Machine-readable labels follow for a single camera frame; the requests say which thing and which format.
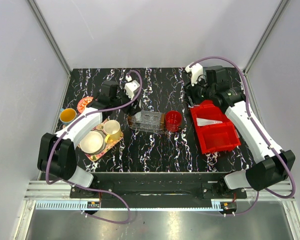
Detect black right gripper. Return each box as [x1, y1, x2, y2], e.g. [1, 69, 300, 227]
[183, 74, 215, 107]

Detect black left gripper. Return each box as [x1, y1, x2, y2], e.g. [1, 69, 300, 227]
[110, 85, 141, 117]

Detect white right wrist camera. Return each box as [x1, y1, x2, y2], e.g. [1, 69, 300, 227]
[185, 63, 205, 86]

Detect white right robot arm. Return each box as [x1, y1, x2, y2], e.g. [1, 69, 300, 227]
[184, 63, 296, 198]

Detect white scalloped bowl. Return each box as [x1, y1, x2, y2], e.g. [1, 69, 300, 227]
[79, 131, 105, 155]

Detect red plastic compartment bin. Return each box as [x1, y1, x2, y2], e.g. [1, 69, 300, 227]
[189, 100, 241, 154]

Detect clear holder with wooden ends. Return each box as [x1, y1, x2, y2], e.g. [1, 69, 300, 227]
[127, 110, 165, 134]

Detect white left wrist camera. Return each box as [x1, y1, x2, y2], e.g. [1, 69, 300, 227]
[124, 75, 142, 100]

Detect red translucent cup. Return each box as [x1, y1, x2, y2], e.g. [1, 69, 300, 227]
[165, 110, 182, 133]

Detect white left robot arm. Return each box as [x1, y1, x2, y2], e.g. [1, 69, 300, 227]
[37, 80, 142, 198]

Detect blue and yellow mug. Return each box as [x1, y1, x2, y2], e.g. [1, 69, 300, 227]
[59, 108, 77, 126]

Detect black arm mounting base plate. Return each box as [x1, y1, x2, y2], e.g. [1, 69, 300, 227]
[69, 171, 248, 201]

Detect cream and yellow mug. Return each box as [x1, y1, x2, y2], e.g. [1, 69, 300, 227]
[103, 120, 122, 144]

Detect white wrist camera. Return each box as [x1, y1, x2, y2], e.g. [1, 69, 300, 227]
[124, 75, 142, 100]
[185, 63, 205, 86]

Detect floral serving tray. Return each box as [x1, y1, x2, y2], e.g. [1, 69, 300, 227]
[78, 120, 124, 162]

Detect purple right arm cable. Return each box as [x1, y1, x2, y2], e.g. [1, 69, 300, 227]
[187, 56, 297, 199]

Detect white toothpaste tube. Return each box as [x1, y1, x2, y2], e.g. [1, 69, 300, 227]
[196, 118, 223, 127]
[133, 111, 142, 123]

